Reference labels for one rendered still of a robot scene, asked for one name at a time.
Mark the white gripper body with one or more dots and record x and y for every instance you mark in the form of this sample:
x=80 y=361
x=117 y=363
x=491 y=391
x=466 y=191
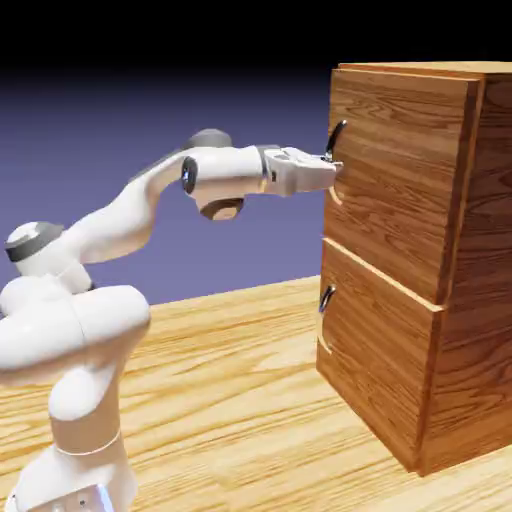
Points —
x=306 y=172

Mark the large wooden cabinet door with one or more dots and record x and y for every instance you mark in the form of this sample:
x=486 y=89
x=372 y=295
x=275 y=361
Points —
x=400 y=168

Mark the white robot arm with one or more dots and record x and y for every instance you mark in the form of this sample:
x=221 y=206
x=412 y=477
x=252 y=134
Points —
x=120 y=216

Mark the small wooden cabinet door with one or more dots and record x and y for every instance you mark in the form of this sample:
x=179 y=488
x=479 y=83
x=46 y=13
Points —
x=376 y=352

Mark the wooden cabinet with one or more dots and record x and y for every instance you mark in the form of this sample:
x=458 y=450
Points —
x=472 y=280

